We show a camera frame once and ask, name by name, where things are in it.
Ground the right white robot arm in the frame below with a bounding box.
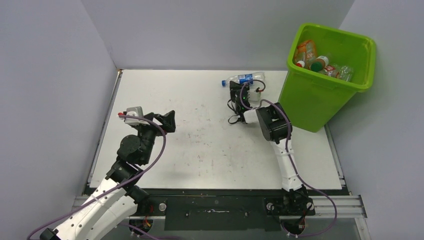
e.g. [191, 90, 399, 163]
[227, 81, 315, 216]

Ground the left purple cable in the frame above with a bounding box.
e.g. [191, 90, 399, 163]
[27, 114, 167, 240]

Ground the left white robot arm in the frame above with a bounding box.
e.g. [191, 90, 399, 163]
[39, 106, 176, 240]

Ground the green plastic bin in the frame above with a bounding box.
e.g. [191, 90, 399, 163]
[279, 23, 377, 132]

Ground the orange bottle white cap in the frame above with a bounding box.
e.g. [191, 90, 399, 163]
[293, 39, 318, 68]

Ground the pepsi bottle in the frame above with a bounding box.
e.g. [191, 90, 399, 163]
[220, 71, 266, 87]

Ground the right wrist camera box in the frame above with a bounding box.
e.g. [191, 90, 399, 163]
[247, 87, 264, 103]

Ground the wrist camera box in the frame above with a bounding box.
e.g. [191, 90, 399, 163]
[118, 106, 149, 126]
[247, 87, 264, 103]

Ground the green cap brown bottle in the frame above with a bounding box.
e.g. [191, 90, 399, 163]
[309, 55, 330, 73]

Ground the red blue label bottle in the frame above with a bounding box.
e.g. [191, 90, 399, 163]
[295, 60, 306, 68]

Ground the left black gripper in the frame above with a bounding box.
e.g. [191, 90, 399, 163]
[135, 110, 175, 165]

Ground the red label clear bottle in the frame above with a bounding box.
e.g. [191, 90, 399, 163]
[319, 64, 340, 79]

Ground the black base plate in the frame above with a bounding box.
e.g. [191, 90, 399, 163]
[125, 188, 316, 234]

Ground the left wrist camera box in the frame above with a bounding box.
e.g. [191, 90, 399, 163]
[118, 106, 149, 126]

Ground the blue label water bottle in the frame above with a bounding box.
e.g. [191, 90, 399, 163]
[337, 65, 354, 82]

